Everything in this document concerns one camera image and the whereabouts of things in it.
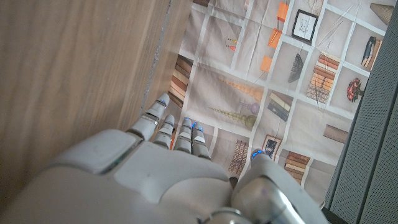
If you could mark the printed bookshelf backdrop cloth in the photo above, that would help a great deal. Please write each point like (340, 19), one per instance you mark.
(233, 77)

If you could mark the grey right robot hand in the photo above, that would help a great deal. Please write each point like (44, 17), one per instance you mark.
(140, 186)

